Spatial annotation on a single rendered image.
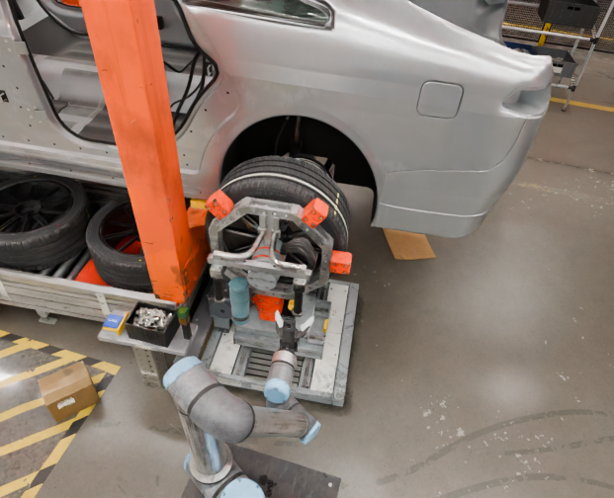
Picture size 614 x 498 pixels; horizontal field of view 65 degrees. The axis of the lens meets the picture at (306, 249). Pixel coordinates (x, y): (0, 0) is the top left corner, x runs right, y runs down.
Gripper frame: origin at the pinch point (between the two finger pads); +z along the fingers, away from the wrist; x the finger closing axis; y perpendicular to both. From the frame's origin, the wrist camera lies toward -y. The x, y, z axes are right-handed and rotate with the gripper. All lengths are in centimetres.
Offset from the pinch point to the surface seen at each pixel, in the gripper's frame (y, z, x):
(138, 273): 37, 38, -91
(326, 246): -13.8, 26.1, 8.1
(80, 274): 53, 45, -133
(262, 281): -2.0, 11.9, -16.5
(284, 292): 20.8, 26.7, -10.2
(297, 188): -34, 37, -7
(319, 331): 69, 43, 7
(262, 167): -35, 47, -24
